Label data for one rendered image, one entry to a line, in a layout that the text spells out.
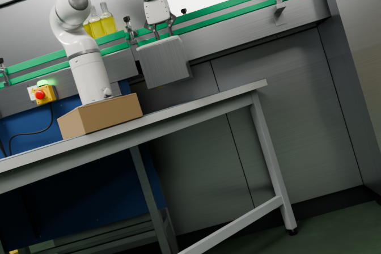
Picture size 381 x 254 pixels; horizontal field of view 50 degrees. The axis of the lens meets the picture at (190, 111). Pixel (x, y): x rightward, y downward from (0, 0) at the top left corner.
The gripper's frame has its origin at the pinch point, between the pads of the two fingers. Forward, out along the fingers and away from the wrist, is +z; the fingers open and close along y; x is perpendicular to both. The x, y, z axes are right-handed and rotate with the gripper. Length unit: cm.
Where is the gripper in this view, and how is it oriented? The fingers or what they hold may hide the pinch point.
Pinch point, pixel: (164, 34)
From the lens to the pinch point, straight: 177.0
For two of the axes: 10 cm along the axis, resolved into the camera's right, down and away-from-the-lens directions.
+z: 2.9, 9.6, 0.3
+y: -9.5, 2.9, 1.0
